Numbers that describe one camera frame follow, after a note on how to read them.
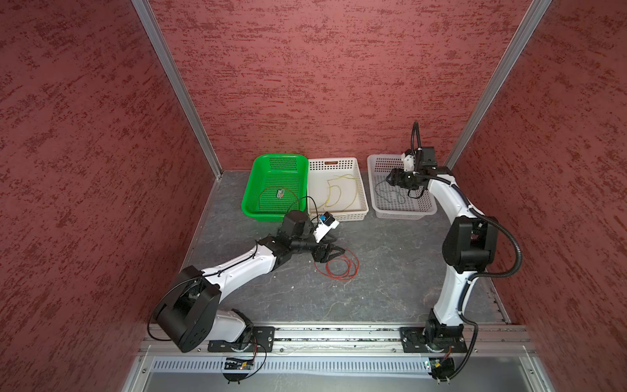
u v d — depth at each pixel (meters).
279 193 1.12
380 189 1.13
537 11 0.71
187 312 0.42
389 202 1.10
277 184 1.10
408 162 0.87
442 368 0.71
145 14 0.71
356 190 1.13
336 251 0.74
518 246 0.45
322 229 0.71
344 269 0.90
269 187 1.14
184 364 0.71
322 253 0.70
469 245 0.53
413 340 0.74
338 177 1.19
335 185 1.15
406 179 0.83
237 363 0.73
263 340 0.74
